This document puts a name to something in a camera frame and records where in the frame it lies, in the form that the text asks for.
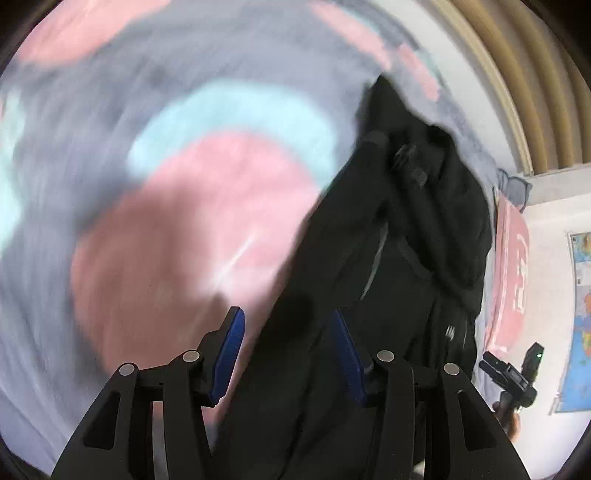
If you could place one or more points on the black hooded jacket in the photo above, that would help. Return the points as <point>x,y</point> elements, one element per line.
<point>392,258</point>

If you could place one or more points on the pink pillow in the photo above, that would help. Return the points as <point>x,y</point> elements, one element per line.
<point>510,277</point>

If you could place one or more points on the colourful wall map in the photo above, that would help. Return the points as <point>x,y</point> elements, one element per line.
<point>579,332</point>

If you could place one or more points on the grey floral blanket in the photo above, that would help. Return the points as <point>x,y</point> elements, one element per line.
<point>161,161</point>

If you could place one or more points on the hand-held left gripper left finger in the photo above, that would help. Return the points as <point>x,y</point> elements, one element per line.
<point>227,355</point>

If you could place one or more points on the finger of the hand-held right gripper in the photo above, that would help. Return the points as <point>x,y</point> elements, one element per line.
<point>493,367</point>

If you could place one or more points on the grey pillow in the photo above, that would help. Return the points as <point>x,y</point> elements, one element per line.
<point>515,189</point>

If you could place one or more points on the brown striped window blind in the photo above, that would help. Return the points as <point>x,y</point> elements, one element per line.
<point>521,78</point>

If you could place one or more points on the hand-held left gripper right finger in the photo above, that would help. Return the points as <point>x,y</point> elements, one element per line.
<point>351,355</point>

